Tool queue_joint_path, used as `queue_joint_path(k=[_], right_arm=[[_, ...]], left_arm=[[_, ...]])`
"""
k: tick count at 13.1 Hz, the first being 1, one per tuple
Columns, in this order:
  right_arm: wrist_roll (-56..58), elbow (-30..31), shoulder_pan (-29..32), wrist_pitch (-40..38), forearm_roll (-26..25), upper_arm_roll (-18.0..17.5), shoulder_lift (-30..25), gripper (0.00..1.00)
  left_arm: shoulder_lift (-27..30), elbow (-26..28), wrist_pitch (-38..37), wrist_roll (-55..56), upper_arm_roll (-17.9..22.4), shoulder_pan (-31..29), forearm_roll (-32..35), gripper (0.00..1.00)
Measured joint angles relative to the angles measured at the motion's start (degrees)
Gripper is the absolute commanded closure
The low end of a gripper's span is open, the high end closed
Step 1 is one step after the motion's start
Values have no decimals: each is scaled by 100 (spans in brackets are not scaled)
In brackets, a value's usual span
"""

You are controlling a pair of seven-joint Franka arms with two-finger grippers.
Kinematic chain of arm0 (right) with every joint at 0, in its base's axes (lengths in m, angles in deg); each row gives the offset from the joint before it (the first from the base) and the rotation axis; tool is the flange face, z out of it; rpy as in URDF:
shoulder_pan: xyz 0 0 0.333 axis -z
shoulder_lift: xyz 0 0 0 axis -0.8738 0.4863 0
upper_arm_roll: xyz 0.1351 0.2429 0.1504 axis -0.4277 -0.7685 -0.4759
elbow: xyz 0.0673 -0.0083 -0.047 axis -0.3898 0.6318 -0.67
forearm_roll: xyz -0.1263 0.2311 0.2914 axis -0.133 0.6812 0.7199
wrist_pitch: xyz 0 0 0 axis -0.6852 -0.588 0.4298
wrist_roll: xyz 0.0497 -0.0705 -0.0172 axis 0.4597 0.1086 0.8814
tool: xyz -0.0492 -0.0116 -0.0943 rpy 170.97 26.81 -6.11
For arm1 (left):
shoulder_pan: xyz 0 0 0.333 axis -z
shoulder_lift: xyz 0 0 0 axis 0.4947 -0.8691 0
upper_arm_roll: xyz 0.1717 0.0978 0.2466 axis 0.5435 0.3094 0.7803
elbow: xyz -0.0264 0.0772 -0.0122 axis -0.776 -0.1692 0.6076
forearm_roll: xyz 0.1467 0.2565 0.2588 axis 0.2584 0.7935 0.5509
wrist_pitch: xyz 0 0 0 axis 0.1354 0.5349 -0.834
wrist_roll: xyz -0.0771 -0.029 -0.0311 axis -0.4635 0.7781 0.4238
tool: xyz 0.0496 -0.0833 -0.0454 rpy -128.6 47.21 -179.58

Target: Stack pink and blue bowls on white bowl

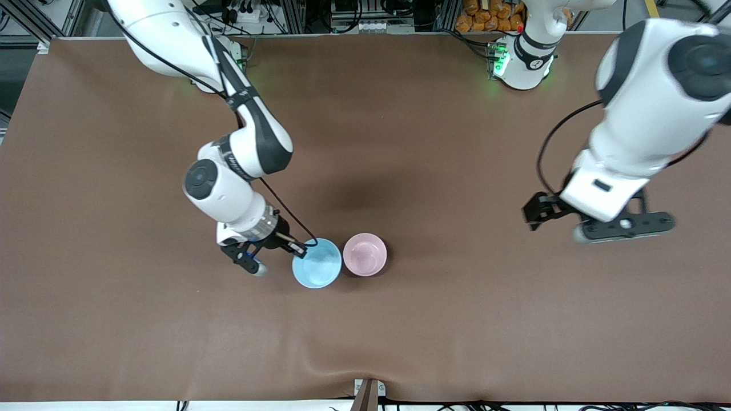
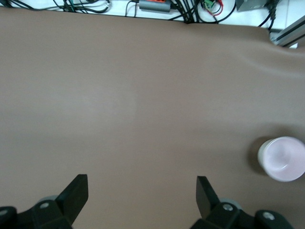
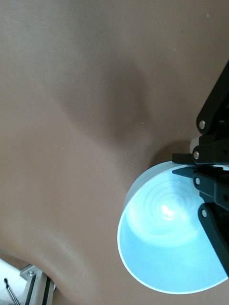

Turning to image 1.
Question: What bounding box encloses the aluminium frame strut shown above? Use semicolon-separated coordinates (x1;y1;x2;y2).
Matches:
0;0;87;47

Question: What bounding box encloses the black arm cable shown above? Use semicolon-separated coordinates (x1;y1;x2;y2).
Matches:
536;99;605;196
107;6;319;247

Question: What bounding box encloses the brown camera mount post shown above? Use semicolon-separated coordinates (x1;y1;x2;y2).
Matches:
350;378;387;411

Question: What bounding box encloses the brown table mat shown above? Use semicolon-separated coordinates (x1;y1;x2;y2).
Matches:
0;34;731;404

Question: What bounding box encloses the power strip with black plugs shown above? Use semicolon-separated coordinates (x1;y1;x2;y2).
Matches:
220;0;270;24

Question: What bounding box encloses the blue bowl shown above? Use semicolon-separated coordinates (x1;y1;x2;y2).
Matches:
292;238;343;289

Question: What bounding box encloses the pink bowl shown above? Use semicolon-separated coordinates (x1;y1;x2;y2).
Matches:
343;232;388;277

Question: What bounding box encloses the orange snack bag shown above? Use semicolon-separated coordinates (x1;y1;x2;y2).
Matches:
455;0;525;33

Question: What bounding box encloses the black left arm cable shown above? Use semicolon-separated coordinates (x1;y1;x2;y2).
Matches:
536;99;605;196

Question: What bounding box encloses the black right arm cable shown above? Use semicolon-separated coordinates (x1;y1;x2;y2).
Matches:
107;6;319;247

